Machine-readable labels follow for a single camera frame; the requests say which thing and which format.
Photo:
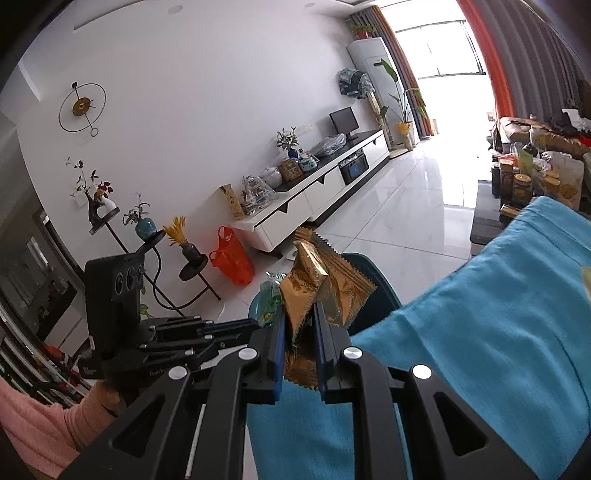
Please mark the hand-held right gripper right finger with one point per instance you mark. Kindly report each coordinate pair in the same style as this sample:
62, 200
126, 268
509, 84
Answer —
321, 341

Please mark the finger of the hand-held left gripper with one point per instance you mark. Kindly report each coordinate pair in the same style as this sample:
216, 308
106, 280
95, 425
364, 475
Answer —
231, 326
203, 347

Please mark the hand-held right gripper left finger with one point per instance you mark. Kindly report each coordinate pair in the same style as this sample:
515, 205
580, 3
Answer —
278, 360

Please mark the green clear wrapper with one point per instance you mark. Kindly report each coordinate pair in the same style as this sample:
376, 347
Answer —
268, 304

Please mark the gold snack wrapper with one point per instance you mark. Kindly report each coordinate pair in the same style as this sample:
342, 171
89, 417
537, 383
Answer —
304, 281

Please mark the teal plastic bin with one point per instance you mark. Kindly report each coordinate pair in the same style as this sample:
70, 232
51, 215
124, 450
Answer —
378, 295

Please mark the person's left forearm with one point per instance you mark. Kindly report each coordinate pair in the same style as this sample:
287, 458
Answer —
37, 424

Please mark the person's left hand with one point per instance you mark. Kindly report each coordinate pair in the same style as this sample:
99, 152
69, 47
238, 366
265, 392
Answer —
104, 400

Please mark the green trailing potted plant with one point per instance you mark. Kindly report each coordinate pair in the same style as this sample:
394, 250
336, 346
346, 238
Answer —
145, 311

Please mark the orange plastic bag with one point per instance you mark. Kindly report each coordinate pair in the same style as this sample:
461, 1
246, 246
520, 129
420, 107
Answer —
233, 263

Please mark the black metal plant stand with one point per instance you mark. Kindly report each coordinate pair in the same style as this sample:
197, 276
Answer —
193, 273

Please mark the teal vase with plant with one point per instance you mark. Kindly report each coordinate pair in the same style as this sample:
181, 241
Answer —
145, 228

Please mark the dark glass cabinet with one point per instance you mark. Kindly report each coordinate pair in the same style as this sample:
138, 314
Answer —
32, 277

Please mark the white vase with red leaves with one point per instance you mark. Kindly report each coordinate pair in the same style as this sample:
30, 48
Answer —
107, 203

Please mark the dark vase with yellow wheat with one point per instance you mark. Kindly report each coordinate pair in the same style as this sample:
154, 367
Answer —
190, 253

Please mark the white tray with holes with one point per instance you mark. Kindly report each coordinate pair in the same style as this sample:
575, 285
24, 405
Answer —
291, 254

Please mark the yellow printed box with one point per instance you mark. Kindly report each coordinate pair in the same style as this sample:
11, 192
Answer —
232, 201

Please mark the clear bag with items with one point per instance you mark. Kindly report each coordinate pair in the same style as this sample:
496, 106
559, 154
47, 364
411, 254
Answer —
256, 194

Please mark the white round jar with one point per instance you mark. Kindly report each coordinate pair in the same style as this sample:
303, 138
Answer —
272, 177

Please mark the white TV cabinet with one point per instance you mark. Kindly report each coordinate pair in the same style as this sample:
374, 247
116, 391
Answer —
323, 184

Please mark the blue towel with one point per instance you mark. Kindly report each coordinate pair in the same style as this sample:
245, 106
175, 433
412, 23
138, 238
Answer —
485, 323

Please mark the decorated wooden box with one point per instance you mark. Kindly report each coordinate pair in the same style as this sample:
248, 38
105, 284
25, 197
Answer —
291, 170

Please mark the blue white box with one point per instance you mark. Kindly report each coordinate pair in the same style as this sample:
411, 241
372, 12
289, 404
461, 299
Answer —
308, 162

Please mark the blue vase with green plant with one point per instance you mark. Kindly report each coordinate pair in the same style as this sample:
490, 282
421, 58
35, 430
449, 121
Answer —
292, 152

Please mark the clear plastic bag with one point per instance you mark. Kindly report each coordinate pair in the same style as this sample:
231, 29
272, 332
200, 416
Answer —
332, 144

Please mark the dark coffee table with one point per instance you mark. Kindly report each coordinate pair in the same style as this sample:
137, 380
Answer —
485, 221

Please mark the black monitor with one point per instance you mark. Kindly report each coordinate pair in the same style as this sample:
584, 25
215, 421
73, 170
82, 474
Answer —
344, 121

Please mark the large leafy plant yellow pot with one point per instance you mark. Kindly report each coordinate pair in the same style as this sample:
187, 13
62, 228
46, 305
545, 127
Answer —
405, 129

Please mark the group of food jars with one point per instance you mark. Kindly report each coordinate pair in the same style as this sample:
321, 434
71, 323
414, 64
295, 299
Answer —
521, 184

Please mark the plastic wrapped bundle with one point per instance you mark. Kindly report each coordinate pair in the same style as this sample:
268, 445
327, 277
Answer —
353, 81

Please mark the orange grey curtain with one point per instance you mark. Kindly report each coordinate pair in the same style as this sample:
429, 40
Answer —
411, 69
531, 46

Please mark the brown sofa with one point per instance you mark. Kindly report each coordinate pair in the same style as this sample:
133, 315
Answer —
512, 127

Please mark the white standing air conditioner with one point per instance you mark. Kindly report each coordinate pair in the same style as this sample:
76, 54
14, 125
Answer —
369, 55

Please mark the small potted plant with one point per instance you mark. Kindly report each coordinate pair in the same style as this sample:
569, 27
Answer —
362, 30

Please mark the bright window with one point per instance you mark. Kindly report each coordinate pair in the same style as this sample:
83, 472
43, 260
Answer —
438, 41

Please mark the tall beige post stand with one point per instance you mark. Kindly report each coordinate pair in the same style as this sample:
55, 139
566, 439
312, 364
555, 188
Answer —
375, 106

